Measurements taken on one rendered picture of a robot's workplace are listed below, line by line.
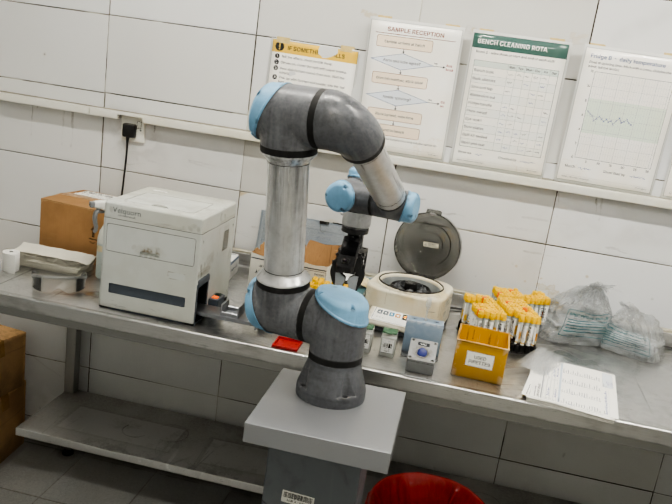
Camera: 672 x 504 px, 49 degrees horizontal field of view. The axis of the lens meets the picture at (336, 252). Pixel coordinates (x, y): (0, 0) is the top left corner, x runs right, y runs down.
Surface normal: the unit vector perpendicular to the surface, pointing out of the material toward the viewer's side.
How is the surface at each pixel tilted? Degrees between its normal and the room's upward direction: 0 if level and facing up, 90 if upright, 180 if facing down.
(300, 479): 90
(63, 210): 89
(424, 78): 94
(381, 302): 90
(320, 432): 1
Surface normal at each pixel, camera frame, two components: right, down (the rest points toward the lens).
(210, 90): -0.19, 0.22
